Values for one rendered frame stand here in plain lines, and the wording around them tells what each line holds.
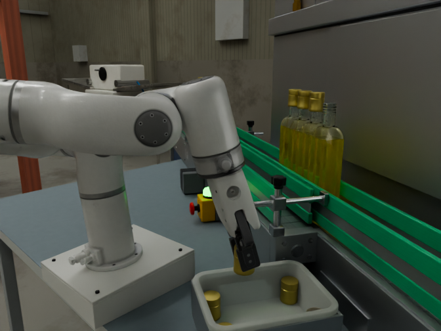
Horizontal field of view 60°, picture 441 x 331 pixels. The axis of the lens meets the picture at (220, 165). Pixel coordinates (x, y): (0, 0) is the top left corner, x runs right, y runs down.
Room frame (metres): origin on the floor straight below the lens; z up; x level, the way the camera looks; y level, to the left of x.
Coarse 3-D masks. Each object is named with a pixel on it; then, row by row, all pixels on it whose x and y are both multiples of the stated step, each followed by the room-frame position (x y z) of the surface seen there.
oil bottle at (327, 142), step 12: (324, 132) 0.81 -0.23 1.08; (336, 132) 0.82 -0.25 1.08; (312, 144) 0.85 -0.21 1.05; (324, 144) 0.81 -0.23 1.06; (336, 144) 0.81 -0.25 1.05; (312, 156) 0.84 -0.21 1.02; (324, 156) 0.81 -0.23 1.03; (336, 156) 0.81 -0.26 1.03; (312, 168) 0.84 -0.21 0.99; (324, 168) 0.81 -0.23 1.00; (336, 168) 0.81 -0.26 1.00; (312, 180) 0.84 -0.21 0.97; (324, 180) 0.81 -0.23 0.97; (336, 180) 0.81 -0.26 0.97; (336, 192) 0.82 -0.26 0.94
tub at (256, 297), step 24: (264, 264) 0.67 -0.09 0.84; (288, 264) 0.68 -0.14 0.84; (216, 288) 0.64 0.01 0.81; (240, 288) 0.65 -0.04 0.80; (264, 288) 0.67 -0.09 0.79; (312, 288) 0.61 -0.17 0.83; (240, 312) 0.62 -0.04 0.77; (264, 312) 0.62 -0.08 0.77; (288, 312) 0.62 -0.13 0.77; (312, 312) 0.52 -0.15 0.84; (336, 312) 0.53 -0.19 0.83
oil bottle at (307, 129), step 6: (306, 126) 0.89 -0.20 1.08; (312, 126) 0.87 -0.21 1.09; (300, 132) 0.91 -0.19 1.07; (306, 132) 0.88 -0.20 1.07; (312, 132) 0.86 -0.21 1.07; (300, 138) 0.91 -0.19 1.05; (306, 138) 0.88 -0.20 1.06; (300, 144) 0.90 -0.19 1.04; (306, 144) 0.87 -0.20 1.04; (300, 150) 0.90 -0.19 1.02; (306, 150) 0.87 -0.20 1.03; (300, 156) 0.90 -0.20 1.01; (306, 156) 0.87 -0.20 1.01; (300, 162) 0.90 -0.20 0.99; (306, 162) 0.87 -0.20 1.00; (300, 168) 0.90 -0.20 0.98; (306, 168) 0.87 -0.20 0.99; (300, 174) 0.90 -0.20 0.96; (306, 174) 0.87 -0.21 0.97
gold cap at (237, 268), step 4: (236, 248) 0.56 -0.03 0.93; (236, 256) 0.56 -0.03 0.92; (236, 260) 0.56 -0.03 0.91; (236, 264) 0.56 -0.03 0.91; (236, 268) 0.56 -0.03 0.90; (240, 268) 0.55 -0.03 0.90; (236, 272) 0.56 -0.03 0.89; (240, 272) 0.55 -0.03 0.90; (244, 272) 0.55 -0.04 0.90; (248, 272) 0.55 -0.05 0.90; (252, 272) 0.55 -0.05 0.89
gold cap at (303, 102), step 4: (300, 92) 0.94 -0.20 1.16; (304, 92) 0.94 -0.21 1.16; (308, 92) 0.94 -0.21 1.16; (300, 96) 0.94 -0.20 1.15; (304, 96) 0.93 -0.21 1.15; (308, 96) 0.94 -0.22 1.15; (300, 100) 0.94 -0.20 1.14; (304, 100) 0.93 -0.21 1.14; (308, 100) 0.94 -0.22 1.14; (300, 104) 0.94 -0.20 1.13; (304, 104) 0.93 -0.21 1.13; (308, 104) 0.94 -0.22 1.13; (300, 108) 0.94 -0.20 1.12; (304, 108) 0.93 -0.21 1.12
